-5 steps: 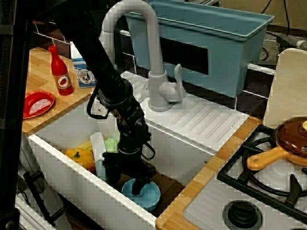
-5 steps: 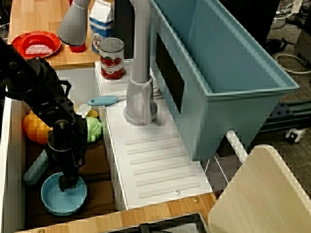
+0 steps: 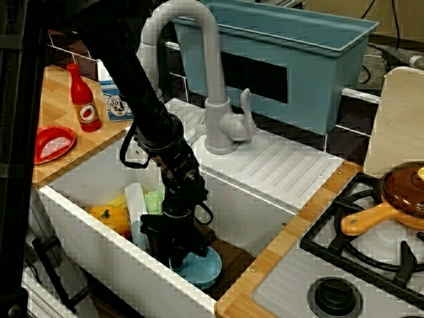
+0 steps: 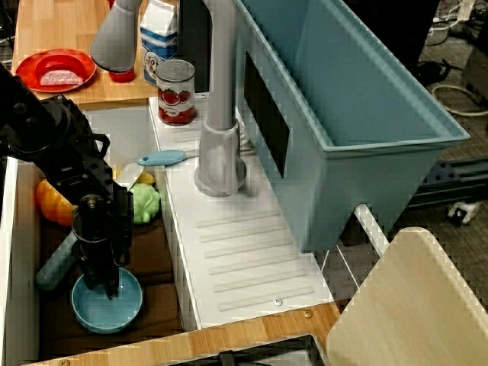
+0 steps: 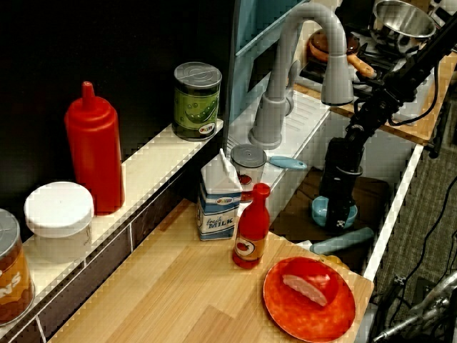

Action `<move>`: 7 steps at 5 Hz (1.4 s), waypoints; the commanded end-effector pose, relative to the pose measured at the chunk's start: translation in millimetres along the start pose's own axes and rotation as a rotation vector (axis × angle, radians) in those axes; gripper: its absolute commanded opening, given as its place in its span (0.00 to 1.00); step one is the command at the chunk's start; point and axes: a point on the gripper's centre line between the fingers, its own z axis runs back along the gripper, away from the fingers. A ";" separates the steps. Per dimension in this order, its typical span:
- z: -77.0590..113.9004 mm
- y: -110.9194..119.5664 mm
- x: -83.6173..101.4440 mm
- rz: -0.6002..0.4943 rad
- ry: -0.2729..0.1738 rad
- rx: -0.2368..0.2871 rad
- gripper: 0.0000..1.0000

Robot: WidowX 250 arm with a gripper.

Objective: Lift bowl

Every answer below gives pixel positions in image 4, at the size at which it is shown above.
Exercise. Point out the grey toy faucet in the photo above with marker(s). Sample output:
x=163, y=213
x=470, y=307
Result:
x=219, y=152

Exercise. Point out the tomato can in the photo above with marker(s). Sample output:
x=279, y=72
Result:
x=176, y=95

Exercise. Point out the teal plastic bin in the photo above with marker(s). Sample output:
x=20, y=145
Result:
x=362, y=95

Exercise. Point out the light blue bowl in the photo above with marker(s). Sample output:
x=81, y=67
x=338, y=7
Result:
x=95, y=312

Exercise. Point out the white blue milk carton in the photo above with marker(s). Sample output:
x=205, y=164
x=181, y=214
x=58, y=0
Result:
x=158, y=42

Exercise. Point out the dark metal frame rail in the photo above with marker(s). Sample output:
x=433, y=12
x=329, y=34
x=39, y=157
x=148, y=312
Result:
x=450, y=183

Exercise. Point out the yellow toy corn cob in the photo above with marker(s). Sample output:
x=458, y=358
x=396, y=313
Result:
x=146, y=178

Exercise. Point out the green toy lettuce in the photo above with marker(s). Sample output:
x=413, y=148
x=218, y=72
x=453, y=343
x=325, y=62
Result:
x=146, y=202

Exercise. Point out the light wooden board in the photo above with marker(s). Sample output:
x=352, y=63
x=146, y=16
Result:
x=411, y=305

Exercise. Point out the white toy sink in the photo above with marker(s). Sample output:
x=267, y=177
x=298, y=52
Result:
x=248, y=236

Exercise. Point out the yellow toy bell pepper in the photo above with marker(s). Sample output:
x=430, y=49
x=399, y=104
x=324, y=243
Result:
x=53, y=206

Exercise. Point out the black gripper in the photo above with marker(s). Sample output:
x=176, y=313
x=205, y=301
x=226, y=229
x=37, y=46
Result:
x=103, y=259

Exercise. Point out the black stove grate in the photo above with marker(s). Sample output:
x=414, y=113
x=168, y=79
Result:
x=267, y=352

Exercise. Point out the red toy food pink face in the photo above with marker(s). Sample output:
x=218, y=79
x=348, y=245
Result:
x=57, y=72

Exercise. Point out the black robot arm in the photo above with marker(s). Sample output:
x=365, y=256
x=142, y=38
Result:
x=34, y=126

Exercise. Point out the red plate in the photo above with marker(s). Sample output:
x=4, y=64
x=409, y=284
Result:
x=26, y=72

